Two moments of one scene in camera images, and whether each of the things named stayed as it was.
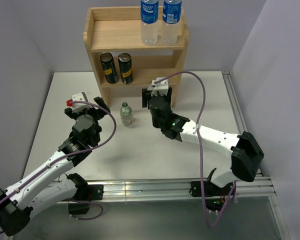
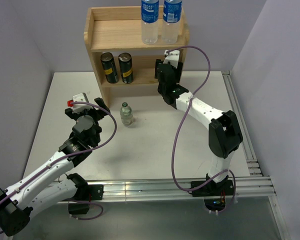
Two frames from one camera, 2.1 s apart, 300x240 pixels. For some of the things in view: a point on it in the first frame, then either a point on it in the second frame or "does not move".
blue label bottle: (149, 22) does not move
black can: (110, 70) does not move
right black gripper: (145, 102) to (178, 72)
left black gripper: (99, 113) does not move
